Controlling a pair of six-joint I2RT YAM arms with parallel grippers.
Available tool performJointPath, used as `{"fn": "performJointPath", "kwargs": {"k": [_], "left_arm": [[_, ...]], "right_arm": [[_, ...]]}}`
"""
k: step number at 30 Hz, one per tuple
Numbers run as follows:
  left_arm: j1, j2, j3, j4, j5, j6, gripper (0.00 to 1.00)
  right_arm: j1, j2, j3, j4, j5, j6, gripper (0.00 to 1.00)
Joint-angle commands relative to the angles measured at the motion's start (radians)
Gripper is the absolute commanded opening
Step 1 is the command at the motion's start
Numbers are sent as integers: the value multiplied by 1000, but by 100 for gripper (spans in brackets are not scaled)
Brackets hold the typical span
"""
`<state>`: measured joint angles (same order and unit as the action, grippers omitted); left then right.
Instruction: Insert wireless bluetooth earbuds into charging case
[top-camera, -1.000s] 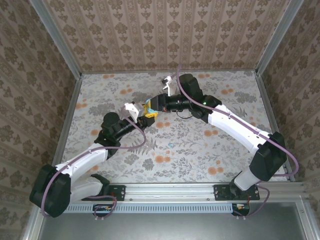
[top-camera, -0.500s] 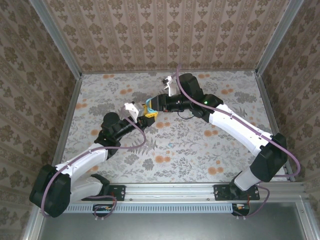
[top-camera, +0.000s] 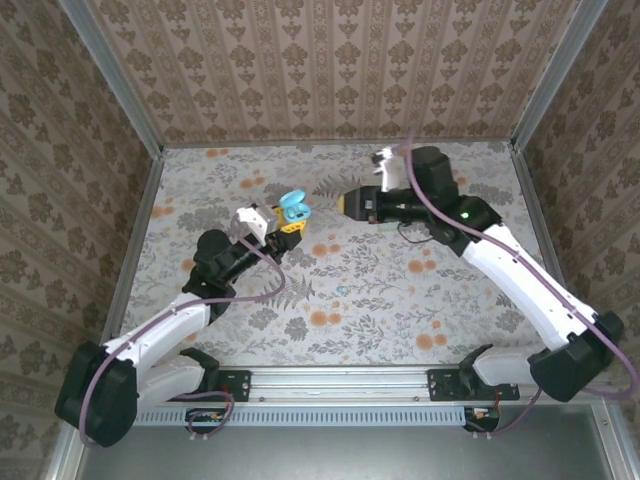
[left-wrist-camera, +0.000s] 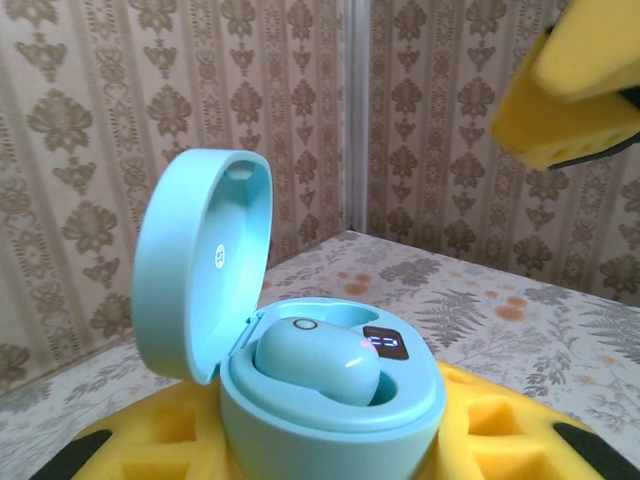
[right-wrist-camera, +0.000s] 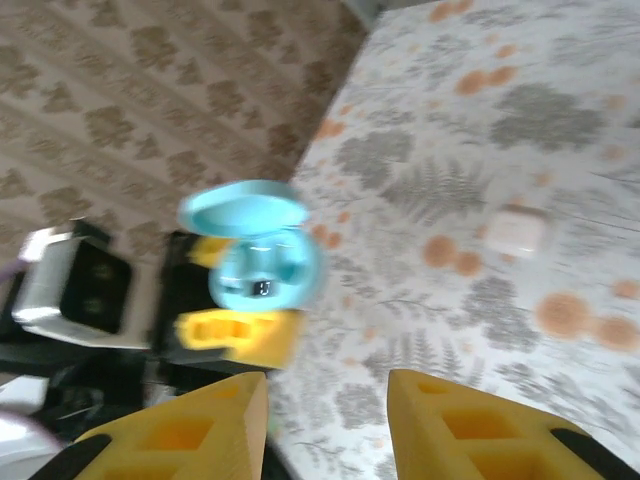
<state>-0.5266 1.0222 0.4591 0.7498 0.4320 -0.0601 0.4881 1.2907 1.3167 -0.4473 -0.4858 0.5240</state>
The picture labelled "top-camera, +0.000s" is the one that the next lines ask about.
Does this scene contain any blue earbud charging case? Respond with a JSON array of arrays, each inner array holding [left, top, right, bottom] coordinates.
[[277, 188, 314, 222]]

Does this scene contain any black connector box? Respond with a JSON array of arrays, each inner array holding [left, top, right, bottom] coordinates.
[[185, 407, 232, 435], [462, 407, 501, 434]]

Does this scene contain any long aluminium extrusion beam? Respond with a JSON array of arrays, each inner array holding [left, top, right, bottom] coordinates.
[[134, 366, 621, 405]]

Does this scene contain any grey metal panel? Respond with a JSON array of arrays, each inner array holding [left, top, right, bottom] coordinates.
[[74, 424, 616, 480]]

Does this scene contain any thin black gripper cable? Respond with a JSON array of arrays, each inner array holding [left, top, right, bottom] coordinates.
[[397, 224, 437, 247]]

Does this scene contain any aluminium table edge rail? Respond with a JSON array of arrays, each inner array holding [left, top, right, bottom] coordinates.
[[509, 144, 576, 321], [102, 147, 169, 346]]

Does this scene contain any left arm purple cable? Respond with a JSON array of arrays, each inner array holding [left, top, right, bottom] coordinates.
[[78, 227, 287, 449]]

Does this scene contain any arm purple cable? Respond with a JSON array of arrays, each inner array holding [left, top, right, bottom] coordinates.
[[78, 227, 287, 449], [403, 130, 640, 441]]

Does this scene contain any aluminium frame post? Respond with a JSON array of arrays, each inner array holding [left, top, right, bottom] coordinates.
[[54, 0, 167, 159], [510, 0, 610, 154]]

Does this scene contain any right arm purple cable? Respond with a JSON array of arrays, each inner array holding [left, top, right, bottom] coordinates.
[[403, 130, 640, 441]]

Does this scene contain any grey slotted cable duct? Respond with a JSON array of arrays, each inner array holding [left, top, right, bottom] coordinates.
[[132, 405, 469, 427]]

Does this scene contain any aluminium lower frame rail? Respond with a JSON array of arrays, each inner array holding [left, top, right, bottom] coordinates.
[[42, 434, 96, 480], [592, 399, 640, 480]]

